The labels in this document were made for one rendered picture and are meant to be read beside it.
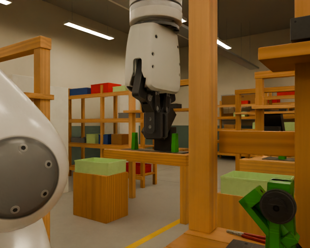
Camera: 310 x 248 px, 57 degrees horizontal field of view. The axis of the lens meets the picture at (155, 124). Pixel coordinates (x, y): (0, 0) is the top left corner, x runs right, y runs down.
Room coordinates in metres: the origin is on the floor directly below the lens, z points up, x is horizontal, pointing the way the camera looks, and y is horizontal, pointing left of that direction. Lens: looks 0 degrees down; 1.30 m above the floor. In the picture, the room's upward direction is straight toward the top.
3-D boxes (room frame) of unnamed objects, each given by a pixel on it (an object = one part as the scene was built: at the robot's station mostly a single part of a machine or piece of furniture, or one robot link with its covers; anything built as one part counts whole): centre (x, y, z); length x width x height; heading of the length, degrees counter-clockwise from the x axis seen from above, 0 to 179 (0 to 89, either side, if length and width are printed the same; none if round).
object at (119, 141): (6.72, 1.12, 1.13); 2.48 x 0.54 x 2.27; 55
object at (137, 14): (0.46, 0.00, 1.47); 0.09 x 0.08 x 0.03; 148
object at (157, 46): (0.46, 0.00, 1.41); 0.10 x 0.07 x 0.11; 148
